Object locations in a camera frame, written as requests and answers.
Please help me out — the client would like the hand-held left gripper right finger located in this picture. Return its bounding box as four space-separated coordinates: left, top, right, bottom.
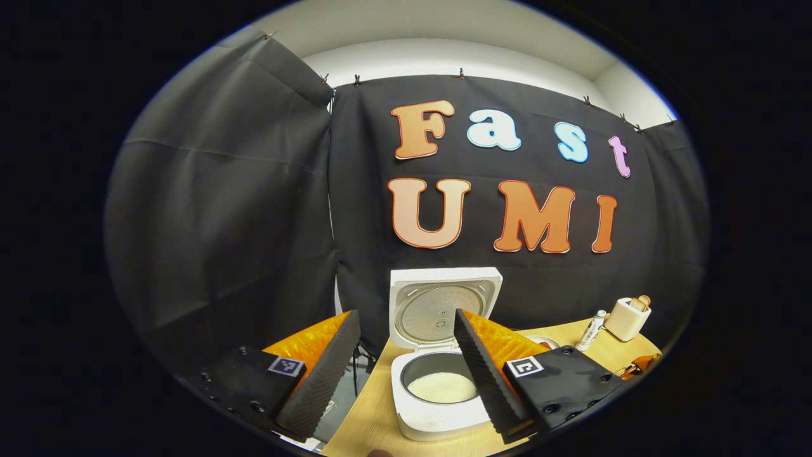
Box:
454 308 625 445

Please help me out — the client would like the white rice heap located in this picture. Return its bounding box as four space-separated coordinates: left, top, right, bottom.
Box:
407 372 478 404

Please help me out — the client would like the cream chopstick holder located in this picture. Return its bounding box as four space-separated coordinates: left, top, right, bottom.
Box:
604 296 652 342

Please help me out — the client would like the black tripod stand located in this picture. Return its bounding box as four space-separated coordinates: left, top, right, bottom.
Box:
351 343 376 381

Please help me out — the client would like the small white bottle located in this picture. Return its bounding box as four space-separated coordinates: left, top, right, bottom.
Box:
575 310 607 352

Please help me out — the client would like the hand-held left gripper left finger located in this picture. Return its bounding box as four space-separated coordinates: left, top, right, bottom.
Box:
190 310 361 443

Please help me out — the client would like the row of black cloth clips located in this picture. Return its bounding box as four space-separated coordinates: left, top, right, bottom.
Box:
263 30 674 134

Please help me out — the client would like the black backdrop cloth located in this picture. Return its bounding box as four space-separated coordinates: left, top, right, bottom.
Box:
105 32 710 394

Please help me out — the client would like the white rice cooker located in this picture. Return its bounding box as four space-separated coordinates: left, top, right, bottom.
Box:
388 267 505 442

